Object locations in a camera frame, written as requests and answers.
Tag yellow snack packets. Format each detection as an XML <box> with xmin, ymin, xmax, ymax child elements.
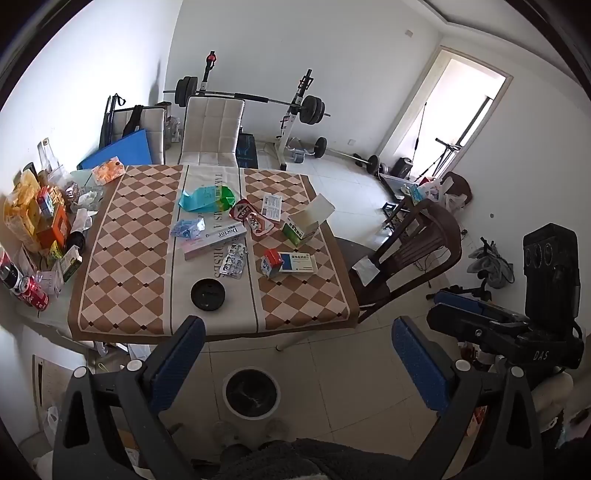
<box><xmin>4</xmin><ymin>171</ymin><xmax>42</xmax><ymax>252</ymax></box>

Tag crumpled blue wrapper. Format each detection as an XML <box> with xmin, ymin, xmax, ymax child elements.
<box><xmin>171</xmin><ymin>218</ymin><xmax>206</xmax><ymax>240</ymax></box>

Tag clear bottle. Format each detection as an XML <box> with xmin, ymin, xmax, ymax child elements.
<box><xmin>38</xmin><ymin>137</ymin><xmax>63</xmax><ymax>174</ymax></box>

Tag red snack packet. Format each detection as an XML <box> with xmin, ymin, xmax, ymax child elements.
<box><xmin>230</xmin><ymin>198</ymin><xmax>274</xmax><ymax>237</ymax></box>

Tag barbell with black plates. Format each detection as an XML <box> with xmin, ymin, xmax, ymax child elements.
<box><xmin>163</xmin><ymin>76</ymin><xmax>332</xmax><ymax>126</ymax></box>

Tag green white carton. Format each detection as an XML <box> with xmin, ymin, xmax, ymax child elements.
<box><xmin>60</xmin><ymin>251</ymin><xmax>84</xmax><ymax>282</ymax></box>

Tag person's right forearm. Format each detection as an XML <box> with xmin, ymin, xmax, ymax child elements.
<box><xmin>531</xmin><ymin>371</ymin><xmax>591</xmax><ymax>462</ymax></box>

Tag dark grey fleece clothing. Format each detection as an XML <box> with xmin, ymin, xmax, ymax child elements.
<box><xmin>226</xmin><ymin>438</ymin><xmax>352</xmax><ymax>480</ymax></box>

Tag blue board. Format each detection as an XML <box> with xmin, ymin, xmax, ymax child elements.
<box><xmin>76</xmin><ymin>128</ymin><xmax>153</xmax><ymax>171</ymax></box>

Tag grey cloth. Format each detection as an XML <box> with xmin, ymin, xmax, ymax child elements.
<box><xmin>468</xmin><ymin>240</ymin><xmax>515</xmax><ymax>289</ymax></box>

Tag black folding frame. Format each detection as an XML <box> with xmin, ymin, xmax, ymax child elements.
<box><xmin>99</xmin><ymin>95</ymin><xmax>127</xmax><ymax>148</ymax></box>

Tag brown checkered tablecloth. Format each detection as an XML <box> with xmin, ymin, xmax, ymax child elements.
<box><xmin>68</xmin><ymin>164</ymin><xmax>362</xmax><ymax>343</ymax></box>

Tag green white open box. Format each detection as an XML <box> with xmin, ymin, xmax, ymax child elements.
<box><xmin>281</xmin><ymin>194</ymin><xmax>335</xmax><ymax>246</ymax></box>

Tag black round ashtray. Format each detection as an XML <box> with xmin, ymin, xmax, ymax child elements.
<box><xmin>191</xmin><ymin>278</ymin><xmax>227</xmax><ymax>311</ymax></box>

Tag small red blue carton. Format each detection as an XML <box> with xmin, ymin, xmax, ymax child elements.
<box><xmin>259</xmin><ymin>249</ymin><xmax>284</xmax><ymax>280</ymax></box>

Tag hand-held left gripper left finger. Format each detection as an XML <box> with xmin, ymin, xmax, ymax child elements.
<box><xmin>52</xmin><ymin>315</ymin><xmax>206</xmax><ymax>480</ymax></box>

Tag red soda can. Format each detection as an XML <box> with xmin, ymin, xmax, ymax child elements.
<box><xmin>16</xmin><ymin>276</ymin><xmax>49</xmax><ymax>309</ymax></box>

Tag white plastic bags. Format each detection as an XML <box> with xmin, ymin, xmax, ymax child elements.
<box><xmin>413</xmin><ymin>178</ymin><xmax>468</xmax><ymax>210</ymax></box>

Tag white paper sheet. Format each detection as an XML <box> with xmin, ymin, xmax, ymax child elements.
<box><xmin>353</xmin><ymin>257</ymin><xmax>382</xmax><ymax>284</ymax></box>

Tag blue white medicine box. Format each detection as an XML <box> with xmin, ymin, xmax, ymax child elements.
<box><xmin>277</xmin><ymin>252</ymin><xmax>318</xmax><ymax>274</ymax></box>

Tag orange box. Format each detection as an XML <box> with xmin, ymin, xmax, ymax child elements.
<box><xmin>37</xmin><ymin>203</ymin><xmax>70</xmax><ymax>252</ymax></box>

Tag colourful drink carton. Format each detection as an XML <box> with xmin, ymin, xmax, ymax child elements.
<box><xmin>36</xmin><ymin>186</ymin><xmax>63</xmax><ymax>217</ymax></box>

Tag brown plastic chair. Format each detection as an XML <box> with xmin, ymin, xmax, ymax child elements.
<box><xmin>348</xmin><ymin>196</ymin><xmax>463</xmax><ymax>324</ymax></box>

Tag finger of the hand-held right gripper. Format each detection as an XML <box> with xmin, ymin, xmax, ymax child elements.
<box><xmin>426</xmin><ymin>302</ymin><xmax>522</xmax><ymax>344</ymax></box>
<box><xmin>434</xmin><ymin>290</ymin><xmax>529</xmax><ymax>324</ymax></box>

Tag black tripod stand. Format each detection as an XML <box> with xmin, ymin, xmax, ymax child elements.
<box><xmin>413</xmin><ymin>99</ymin><xmax>462</xmax><ymax>178</ymax></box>

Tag orange snack bag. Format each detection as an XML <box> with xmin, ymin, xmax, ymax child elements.
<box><xmin>91</xmin><ymin>158</ymin><xmax>126</xmax><ymax>185</ymax></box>

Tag white printed packet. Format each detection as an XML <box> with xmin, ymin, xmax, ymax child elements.
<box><xmin>262</xmin><ymin>194</ymin><xmax>283</xmax><ymax>222</ymax></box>

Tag white padded chair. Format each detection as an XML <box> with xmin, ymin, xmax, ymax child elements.
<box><xmin>178</xmin><ymin>96</ymin><xmax>245</xmax><ymax>169</ymax></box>

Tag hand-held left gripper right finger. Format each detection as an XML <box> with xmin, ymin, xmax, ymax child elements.
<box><xmin>392</xmin><ymin>316</ymin><xmax>546</xmax><ymax>480</ymax></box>

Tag black box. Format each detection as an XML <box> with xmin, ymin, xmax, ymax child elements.
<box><xmin>235</xmin><ymin>134</ymin><xmax>258</xmax><ymax>169</ymax></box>

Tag white weight rack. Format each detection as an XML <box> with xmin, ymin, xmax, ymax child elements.
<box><xmin>198</xmin><ymin>51</ymin><xmax>319</xmax><ymax>171</ymax></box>

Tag green blue plastic bag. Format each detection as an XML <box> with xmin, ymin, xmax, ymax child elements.
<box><xmin>179</xmin><ymin>184</ymin><xmax>237</xmax><ymax>214</ymax></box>

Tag beige padded chair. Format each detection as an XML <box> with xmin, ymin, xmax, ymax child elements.
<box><xmin>111</xmin><ymin>106</ymin><xmax>167</xmax><ymax>164</ymax></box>

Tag white toothpaste box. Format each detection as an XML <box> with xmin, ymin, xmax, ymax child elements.
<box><xmin>184</xmin><ymin>224</ymin><xmax>247</xmax><ymax>261</ymax></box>

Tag doorway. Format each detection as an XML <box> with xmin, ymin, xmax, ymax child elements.
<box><xmin>376</xmin><ymin>45</ymin><xmax>514</xmax><ymax>185</ymax></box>

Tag silver pill blister pack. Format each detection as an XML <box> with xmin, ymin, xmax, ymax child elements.
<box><xmin>219</xmin><ymin>242</ymin><xmax>249</xmax><ymax>279</ymax></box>

